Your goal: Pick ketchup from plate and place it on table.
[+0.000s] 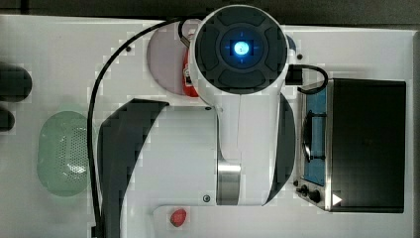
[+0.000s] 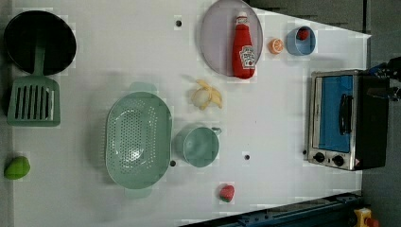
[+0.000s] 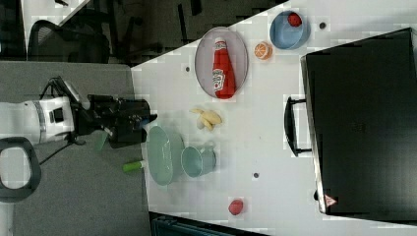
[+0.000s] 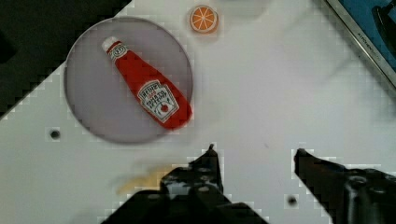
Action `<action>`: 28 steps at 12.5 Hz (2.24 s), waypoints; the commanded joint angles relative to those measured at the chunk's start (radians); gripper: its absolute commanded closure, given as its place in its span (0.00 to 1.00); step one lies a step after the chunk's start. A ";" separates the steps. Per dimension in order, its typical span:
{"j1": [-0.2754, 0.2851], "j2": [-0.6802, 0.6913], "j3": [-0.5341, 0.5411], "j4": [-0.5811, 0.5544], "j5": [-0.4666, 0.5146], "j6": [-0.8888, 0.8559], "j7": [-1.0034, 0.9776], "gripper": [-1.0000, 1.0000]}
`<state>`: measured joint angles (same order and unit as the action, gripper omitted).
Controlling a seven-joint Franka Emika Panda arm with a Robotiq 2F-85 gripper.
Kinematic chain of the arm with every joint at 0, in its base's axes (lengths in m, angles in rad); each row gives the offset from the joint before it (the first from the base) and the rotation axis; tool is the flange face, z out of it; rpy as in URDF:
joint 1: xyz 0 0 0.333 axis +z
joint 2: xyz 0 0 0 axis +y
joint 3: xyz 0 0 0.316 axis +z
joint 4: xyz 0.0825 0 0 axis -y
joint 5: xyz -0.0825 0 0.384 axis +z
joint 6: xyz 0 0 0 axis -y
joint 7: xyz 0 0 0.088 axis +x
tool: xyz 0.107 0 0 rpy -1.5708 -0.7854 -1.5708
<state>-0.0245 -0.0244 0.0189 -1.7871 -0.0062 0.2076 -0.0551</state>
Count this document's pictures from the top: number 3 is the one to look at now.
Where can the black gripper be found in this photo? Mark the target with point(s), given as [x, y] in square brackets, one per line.
[122, 119]

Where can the red plush ketchup bottle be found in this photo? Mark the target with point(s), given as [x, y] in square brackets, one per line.
[223, 78]

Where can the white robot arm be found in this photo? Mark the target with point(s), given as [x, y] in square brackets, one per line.
[63, 118]

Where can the grey oval plate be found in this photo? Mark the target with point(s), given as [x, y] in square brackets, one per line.
[204, 57]

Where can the green spatula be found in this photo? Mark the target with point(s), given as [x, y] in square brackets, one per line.
[133, 166]

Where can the green perforated colander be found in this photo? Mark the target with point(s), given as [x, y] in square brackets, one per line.
[164, 148]

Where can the green mug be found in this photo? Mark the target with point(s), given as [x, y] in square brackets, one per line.
[198, 161]

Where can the peeled yellow banana toy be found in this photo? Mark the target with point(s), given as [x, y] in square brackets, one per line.
[207, 118]

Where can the black office chair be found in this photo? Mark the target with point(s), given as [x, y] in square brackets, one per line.
[73, 44]

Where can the red strawberry toy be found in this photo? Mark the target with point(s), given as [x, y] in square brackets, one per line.
[236, 206]

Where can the orange slice toy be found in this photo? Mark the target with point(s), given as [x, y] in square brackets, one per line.
[263, 51]

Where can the blue bowl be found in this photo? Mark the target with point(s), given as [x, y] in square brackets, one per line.
[284, 36]

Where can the red strawberry in bowl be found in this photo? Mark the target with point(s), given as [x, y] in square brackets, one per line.
[294, 20]

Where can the blue aluminium frame rail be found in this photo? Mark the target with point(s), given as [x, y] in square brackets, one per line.
[168, 225]

